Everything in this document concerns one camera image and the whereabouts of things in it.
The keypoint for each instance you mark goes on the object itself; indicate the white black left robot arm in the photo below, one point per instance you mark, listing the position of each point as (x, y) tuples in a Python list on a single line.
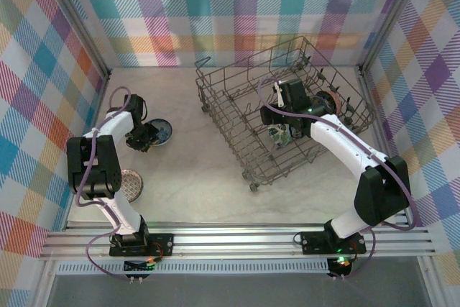
[(115, 123)]

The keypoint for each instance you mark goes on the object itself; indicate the aluminium side rail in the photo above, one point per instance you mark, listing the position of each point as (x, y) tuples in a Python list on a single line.
[(400, 219)]

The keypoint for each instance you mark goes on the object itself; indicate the green leaf print bowl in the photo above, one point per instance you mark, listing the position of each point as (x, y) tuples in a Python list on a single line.
[(280, 136)]

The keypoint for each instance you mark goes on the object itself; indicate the brown floral lattice bowl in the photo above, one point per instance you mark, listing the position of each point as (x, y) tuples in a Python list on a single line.
[(133, 184)]

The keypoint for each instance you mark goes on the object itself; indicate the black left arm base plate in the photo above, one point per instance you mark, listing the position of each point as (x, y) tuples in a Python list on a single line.
[(161, 244)]

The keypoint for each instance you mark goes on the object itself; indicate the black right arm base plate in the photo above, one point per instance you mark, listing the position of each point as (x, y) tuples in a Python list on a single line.
[(316, 244)]

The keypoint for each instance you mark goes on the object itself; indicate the aluminium frame post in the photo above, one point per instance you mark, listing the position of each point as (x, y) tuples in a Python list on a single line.
[(391, 16), (81, 16)]

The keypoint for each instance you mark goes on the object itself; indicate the long aluminium mounting rail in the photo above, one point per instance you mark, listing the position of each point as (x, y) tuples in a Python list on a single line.
[(233, 242)]

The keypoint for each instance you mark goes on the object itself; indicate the black controller board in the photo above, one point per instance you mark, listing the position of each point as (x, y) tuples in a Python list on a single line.
[(340, 265), (138, 267)]

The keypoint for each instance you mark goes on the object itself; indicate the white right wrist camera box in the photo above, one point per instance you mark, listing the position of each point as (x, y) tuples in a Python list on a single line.
[(278, 95)]

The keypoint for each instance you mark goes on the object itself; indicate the dark blue patterned bowl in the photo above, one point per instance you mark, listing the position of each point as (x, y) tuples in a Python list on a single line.
[(163, 131)]

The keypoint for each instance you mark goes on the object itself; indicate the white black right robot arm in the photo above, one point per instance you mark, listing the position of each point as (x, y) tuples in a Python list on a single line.
[(341, 141)]

